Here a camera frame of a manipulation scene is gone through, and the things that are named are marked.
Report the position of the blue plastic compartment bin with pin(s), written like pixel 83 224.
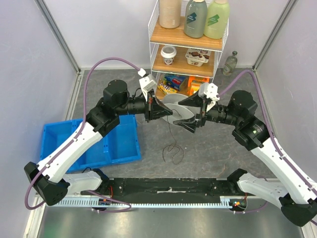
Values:
pixel 120 146

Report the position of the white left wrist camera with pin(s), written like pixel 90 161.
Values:
pixel 147 83

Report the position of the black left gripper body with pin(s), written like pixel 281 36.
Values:
pixel 149 106

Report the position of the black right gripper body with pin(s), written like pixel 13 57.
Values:
pixel 201 113

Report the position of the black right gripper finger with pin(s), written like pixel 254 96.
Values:
pixel 193 101
pixel 190 124

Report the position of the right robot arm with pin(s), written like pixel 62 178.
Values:
pixel 296 197

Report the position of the white yogurt cup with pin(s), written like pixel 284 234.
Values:
pixel 168 53

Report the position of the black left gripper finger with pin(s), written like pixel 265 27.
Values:
pixel 157 102
pixel 159 112

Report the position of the blue snack box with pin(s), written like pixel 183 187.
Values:
pixel 177 82

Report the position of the right aluminium frame post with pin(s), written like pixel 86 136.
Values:
pixel 274 33

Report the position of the clear glass bottle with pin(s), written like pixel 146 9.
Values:
pixel 230 64

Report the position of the yellow candy bag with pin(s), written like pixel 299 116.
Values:
pixel 166 89

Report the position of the grey slotted cable duct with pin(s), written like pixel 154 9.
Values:
pixel 97 202

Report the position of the left aluminium frame post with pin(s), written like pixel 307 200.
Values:
pixel 57 33

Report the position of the orange snack box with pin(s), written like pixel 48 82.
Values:
pixel 194 83

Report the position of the beige bottle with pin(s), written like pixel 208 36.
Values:
pixel 169 13

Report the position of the aluminium frame post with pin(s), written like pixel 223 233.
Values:
pixel 57 33
pixel 274 33

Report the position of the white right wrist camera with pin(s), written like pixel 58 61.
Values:
pixel 209 93

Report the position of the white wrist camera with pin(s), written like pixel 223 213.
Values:
pixel 147 83
pixel 209 93

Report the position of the grey green bottle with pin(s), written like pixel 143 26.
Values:
pixel 195 17

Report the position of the white wire shelf rack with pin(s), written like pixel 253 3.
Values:
pixel 159 37

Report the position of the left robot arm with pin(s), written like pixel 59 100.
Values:
pixel 49 177

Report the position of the chocolate dessert tub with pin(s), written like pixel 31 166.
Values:
pixel 197 57

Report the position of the light green bottle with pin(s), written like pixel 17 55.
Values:
pixel 217 18

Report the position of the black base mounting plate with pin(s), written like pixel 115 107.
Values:
pixel 168 190

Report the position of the grey plastic cable spool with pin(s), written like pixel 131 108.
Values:
pixel 179 111

